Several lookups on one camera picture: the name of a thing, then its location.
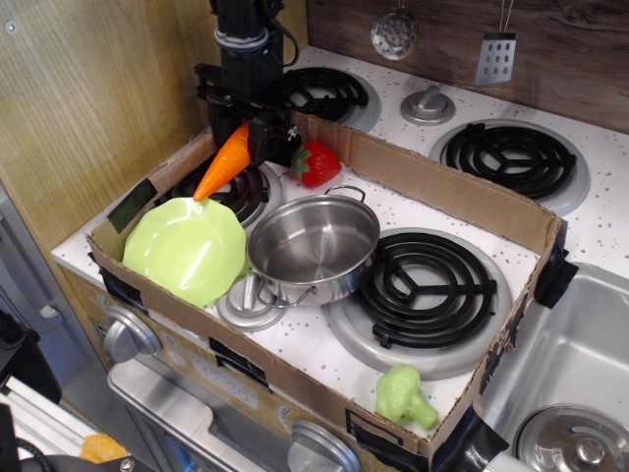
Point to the silver oven door handle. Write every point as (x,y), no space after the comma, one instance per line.
(189,433)

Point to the light green plastic plate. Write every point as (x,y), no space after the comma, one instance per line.
(193,250)

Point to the silver stove knob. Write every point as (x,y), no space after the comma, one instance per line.
(248,306)
(429,107)

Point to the left silver oven knob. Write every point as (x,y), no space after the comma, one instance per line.
(128,336)

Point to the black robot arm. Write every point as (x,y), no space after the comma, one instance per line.
(240,17)

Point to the silver sink basin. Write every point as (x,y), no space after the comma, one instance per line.
(575,352)

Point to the silver front stove knob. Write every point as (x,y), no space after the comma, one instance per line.
(248,306)

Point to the orange toy carrot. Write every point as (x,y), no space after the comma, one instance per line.
(232,158)

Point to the brown cardboard fence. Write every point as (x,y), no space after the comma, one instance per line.
(300,362)

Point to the hanging silver strainer ladle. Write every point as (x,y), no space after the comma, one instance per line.
(395,34)

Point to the back right black burner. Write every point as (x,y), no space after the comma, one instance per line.
(529,159)

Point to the orange object lower left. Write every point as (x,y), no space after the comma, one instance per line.
(100,448)

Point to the hanging silver spatula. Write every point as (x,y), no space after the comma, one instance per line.
(496,58)

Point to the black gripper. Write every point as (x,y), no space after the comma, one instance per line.
(245,88)

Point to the silver oven knob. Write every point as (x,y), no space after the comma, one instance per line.
(128,336)
(314,449)

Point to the silver sink drain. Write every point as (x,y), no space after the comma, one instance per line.
(569,437)

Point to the green toy broccoli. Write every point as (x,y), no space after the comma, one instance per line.
(398,397)

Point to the right silver oven knob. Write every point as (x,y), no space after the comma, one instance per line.
(314,449)

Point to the red toy strawberry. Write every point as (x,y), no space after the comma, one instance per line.
(314,164)

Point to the silver back stove knob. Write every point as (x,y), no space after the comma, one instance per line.
(429,107)

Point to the stainless steel pot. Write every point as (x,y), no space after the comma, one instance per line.
(316,250)

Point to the front left black burner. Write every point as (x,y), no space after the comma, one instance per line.
(251,195)

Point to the front right black burner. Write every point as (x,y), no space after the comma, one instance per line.
(434,302)

